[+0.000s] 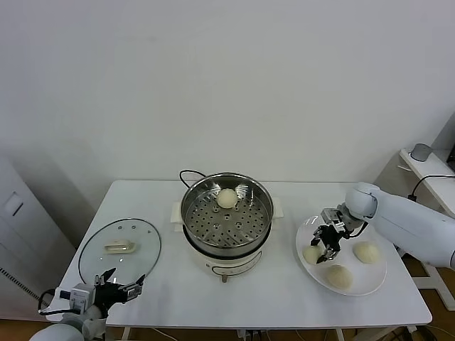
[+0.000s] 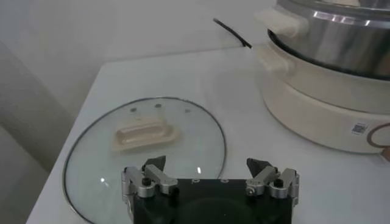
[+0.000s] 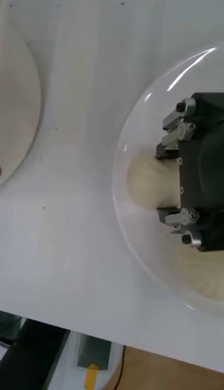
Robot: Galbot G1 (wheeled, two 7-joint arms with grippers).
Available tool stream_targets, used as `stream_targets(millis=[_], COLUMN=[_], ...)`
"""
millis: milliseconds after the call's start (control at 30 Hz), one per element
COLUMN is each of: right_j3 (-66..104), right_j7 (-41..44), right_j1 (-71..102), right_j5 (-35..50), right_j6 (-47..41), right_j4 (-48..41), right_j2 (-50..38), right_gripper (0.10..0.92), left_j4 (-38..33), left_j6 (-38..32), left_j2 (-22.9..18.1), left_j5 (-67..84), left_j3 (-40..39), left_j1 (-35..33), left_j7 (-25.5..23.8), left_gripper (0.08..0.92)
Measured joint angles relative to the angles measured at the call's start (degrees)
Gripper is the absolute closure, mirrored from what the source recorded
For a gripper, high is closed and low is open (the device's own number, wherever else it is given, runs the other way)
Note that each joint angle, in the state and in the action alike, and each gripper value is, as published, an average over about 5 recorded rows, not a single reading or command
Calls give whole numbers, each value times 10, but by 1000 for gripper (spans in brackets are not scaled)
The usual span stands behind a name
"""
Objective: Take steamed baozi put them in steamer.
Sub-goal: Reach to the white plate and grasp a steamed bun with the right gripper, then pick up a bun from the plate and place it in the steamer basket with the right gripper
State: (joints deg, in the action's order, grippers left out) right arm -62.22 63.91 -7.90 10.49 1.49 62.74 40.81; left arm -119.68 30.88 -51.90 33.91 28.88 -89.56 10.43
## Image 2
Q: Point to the stainless steel steamer basket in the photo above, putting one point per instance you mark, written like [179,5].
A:
[335,45]

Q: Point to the cream electric cooker base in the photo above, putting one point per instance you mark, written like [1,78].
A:
[320,121]

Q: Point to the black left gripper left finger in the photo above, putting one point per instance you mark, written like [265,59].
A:
[152,182]

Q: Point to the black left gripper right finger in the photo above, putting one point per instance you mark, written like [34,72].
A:
[268,182]

